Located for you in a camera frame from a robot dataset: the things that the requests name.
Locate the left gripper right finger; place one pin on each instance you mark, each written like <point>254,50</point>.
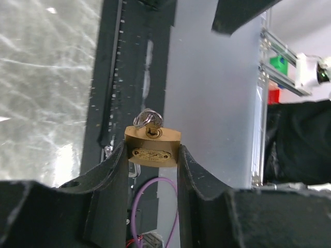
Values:
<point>212,214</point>

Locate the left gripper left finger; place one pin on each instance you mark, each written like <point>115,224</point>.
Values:
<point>88,211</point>

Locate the small brass padlock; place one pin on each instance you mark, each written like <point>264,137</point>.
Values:
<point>160,151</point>

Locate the small silver keys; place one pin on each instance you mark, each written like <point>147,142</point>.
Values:
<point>146,117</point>

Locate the red plastic block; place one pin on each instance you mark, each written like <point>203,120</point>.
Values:
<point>273,96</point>

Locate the green plastic block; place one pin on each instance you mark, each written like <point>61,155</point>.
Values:
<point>280,64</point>

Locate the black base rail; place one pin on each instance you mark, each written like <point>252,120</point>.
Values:
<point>130,74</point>

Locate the aluminium frame rail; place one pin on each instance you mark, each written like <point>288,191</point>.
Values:
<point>271,43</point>

